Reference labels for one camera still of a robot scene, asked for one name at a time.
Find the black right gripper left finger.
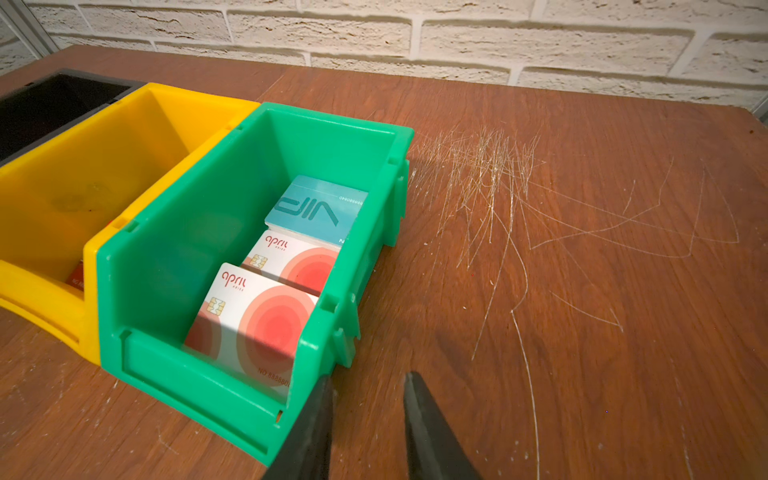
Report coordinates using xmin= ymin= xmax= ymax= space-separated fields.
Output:
xmin=262 ymin=375 xmax=334 ymax=480

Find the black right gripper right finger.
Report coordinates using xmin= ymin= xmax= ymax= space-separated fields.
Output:
xmin=403 ymin=371 xmax=480 ymax=479

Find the white red april card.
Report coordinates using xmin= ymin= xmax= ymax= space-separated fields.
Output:
xmin=184 ymin=263 xmax=318 ymax=399
xmin=241 ymin=230 xmax=338 ymax=296

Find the teal VIP card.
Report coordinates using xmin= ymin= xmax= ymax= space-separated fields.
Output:
xmin=265 ymin=175 xmax=368 ymax=251

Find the green plastic bin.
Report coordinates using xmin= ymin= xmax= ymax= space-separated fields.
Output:
xmin=97 ymin=103 xmax=414 ymax=465

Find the yellow plastic bin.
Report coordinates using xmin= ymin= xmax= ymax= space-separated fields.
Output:
xmin=1 ymin=83 xmax=257 ymax=363

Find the black plastic bin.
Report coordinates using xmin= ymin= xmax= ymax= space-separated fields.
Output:
xmin=1 ymin=69 xmax=144 ymax=165

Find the aluminium corner profile left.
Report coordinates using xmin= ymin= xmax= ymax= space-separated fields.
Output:
xmin=1 ymin=0 xmax=59 ymax=59

